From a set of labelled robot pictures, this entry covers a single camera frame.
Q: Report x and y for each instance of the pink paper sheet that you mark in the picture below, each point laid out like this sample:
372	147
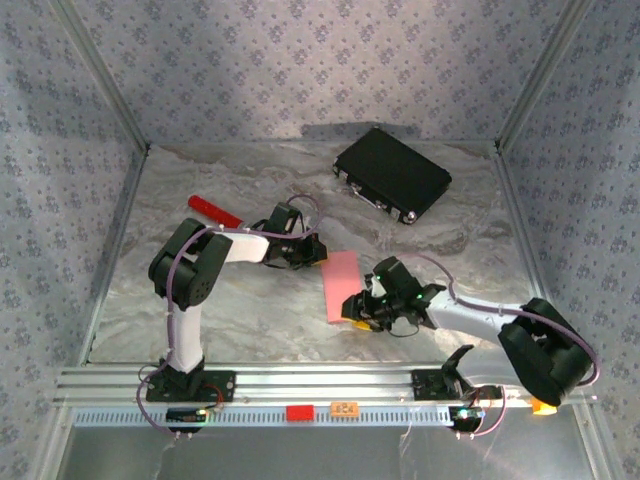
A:
340	280

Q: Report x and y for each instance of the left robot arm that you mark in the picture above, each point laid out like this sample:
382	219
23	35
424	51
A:
187	325

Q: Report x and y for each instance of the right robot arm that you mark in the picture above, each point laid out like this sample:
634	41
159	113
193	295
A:
470	320

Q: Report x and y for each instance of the orange label tag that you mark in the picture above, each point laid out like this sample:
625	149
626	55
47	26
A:
345	409

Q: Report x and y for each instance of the red cylindrical marker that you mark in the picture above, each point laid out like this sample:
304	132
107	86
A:
210	210

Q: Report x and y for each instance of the black briefcase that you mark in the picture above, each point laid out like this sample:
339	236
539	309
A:
395	170

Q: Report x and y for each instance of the yellow orange block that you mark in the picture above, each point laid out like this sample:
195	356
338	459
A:
544	407

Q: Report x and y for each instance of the aluminium mounting rail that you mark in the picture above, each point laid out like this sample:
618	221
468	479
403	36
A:
325	382

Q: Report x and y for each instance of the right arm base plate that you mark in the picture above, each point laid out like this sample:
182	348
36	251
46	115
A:
425	385

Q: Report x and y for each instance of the red block on rail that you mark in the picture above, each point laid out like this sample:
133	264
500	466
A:
300	413

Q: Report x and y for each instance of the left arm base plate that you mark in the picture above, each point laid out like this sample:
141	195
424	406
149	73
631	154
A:
225	387

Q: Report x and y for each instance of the aluminium side rail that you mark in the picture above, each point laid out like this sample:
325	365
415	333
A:
111	260
517	215

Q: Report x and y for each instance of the aluminium frame post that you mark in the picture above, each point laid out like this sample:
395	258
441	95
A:
102	70
543	70

